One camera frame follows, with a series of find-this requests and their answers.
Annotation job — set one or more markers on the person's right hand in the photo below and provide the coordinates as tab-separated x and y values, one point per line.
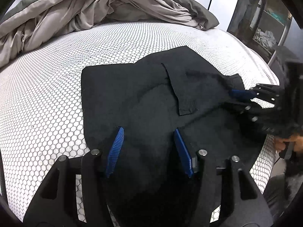
280	144

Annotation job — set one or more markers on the grey duvet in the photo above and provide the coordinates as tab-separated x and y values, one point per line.
71	16

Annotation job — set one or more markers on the dark glass-door wardrobe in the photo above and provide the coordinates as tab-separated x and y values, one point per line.
248	16

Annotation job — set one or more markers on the honeycomb pattern mattress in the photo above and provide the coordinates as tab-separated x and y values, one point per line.
47	99

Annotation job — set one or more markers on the teal folded cloth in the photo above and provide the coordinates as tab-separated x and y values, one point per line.
279	17

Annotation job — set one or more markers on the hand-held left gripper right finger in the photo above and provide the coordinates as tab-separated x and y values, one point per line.
183	151

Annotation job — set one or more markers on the black pants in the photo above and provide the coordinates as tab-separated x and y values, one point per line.
142	87

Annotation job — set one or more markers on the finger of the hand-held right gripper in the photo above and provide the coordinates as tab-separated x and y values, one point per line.
258	115
241	93

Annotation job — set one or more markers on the person's dark clothed leg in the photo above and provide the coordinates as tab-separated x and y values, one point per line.
279	191

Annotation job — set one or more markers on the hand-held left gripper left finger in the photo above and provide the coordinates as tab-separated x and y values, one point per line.
116	151

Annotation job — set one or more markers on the white crumpled clothes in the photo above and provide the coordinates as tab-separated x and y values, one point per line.
265	37

